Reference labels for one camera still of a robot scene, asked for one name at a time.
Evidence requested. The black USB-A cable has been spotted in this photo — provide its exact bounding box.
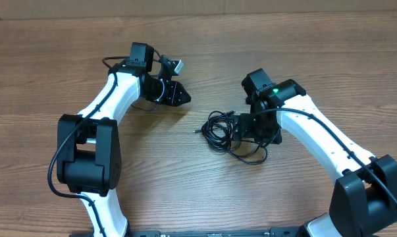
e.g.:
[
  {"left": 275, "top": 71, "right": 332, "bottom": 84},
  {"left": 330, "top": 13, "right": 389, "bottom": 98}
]
[{"left": 201, "top": 110, "right": 269, "bottom": 166}]

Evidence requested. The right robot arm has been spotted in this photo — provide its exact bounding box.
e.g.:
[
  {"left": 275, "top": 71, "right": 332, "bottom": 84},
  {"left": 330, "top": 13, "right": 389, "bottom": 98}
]
[{"left": 234, "top": 68, "right": 397, "bottom": 236}]

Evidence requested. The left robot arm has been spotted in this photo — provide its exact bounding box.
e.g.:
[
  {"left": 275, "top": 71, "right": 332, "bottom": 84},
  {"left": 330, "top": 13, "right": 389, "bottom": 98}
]
[{"left": 47, "top": 42, "right": 191, "bottom": 236}]

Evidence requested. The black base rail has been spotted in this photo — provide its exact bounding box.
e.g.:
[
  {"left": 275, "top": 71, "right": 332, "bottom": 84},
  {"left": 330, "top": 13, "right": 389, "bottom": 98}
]
[{"left": 69, "top": 213, "right": 362, "bottom": 237}]

